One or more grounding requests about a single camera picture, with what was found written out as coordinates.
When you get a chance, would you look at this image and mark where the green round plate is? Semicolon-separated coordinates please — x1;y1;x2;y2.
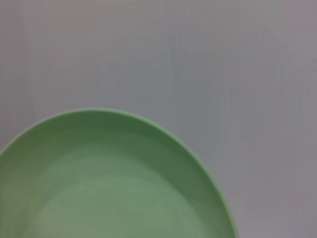
0;107;240;238

